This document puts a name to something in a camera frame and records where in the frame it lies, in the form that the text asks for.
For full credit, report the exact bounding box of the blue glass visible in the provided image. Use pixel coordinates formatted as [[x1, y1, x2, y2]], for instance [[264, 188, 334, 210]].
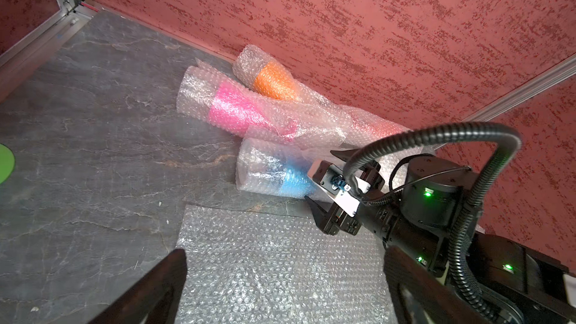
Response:
[[235, 138, 336, 200]]

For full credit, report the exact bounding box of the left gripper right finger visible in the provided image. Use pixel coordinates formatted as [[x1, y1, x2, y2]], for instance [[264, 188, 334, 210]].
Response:
[[384, 247, 487, 323]]

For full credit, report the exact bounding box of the right aluminium corner post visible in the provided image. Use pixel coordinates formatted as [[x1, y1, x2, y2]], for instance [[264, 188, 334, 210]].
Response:
[[462, 54, 575, 122]]

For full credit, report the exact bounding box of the aluminium corner post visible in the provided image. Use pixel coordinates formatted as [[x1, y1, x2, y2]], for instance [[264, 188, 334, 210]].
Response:
[[1, 0, 98, 100], [462, 54, 575, 122]]

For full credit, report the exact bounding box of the pink glass in bubble wrap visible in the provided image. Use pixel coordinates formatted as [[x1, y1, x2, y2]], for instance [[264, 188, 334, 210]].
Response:
[[176, 66, 352, 149]]

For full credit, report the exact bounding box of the left aluminium corner post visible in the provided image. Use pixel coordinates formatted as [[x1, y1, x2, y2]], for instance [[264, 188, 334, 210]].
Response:
[[1, 0, 98, 100]]

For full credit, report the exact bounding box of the light green wine glass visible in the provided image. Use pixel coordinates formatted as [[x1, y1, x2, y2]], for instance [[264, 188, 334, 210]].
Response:
[[0, 144, 15, 184]]

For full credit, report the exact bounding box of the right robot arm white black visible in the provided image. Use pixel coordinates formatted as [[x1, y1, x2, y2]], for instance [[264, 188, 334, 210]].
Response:
[[307, 122, 575, 323]]

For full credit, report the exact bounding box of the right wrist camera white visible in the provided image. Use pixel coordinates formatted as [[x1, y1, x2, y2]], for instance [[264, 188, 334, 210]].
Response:
[[307, 159, 360, 218]]

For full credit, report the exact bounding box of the orange glass in bubble wrap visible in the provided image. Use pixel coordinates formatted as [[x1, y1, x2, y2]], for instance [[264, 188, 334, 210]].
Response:
[[232, 44, 334, 107]]

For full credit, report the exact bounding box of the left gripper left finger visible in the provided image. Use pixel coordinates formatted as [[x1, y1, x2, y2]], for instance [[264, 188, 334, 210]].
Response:
[[91, 248, 188, 323]]

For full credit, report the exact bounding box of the clear bubble wrap sheet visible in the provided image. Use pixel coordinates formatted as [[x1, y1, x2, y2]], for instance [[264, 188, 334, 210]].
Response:
[[176, 205, 396, 323]]

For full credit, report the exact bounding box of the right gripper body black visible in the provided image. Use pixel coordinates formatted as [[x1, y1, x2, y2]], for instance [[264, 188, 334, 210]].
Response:
[[325, 163, 400, 243]]

